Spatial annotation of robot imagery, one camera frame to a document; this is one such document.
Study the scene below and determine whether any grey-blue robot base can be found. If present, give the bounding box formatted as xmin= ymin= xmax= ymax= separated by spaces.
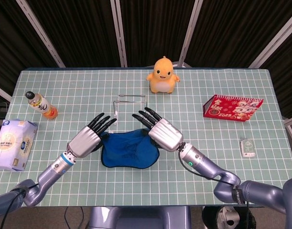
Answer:
xmin=88 ymin=206 xmax=192 ymax=229

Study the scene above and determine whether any silver metal wire rack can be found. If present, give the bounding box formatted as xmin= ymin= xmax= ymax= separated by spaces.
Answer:
xmin=112 ymin=94 xmax=148 ymax=118

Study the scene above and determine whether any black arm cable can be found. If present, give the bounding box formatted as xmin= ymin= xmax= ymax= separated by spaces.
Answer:
xmin=179 ymin=145 xmax=251 ymax=229
xmin=0 ymin=183 xmax=40 ymax=229

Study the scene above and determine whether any black waste bin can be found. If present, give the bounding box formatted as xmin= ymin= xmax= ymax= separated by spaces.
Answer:
xmin=202 ymin=206 xmax=259 ymax=229

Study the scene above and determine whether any green checkered tablecloth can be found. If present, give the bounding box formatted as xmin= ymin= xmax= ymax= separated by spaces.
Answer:
xmin=0 ymin=68 xmax=292 ymax=207

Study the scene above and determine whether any black pleated curtain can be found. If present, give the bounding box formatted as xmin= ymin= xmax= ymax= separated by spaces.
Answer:
xmin=0 ymin=0 xmax=292 ymax=120

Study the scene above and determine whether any yellow plush dinosaur toy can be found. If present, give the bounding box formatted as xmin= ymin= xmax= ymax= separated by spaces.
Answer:
xmin=146 ymin=55 xmax=180 ymax=94

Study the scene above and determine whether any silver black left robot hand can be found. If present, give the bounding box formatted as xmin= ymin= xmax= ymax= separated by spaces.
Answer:
xmin=66 ymin=113 xmax=117 ymax=158

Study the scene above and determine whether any orange drink bottle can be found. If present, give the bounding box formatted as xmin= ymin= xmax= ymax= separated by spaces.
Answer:
xmin=25 ymin=90 xmax=59 ymax=121

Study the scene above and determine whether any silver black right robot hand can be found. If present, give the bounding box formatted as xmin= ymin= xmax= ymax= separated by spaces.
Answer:
xmin=132 ymin=107 xmax=185 ymax=152

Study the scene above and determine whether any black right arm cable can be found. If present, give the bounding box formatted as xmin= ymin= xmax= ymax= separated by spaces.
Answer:
xmin=179 ymin=145 xmax=251 ymax=229

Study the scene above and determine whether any tissue paper pack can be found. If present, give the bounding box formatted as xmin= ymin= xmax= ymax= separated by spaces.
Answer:
xmin=0 ymin=118 xmax=39 ymax=172

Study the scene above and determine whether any black floor cable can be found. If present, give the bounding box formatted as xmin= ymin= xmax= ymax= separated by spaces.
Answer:
xmin=64 ymin=206 xmax=85 ymax=229

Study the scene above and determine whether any blue microfibre towel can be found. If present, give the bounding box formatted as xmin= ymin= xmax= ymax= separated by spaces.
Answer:
xmin=100 ymin=128 xmax=160 ymax=169

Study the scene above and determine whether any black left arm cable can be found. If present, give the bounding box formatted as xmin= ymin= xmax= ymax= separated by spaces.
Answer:
xmin=0 ymin=183 xmax=40 ymax=229

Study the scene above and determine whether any red desk calendar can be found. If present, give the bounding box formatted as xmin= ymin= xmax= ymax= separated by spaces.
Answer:
xmin=203 ymin=94 xmax=265 ymax=123

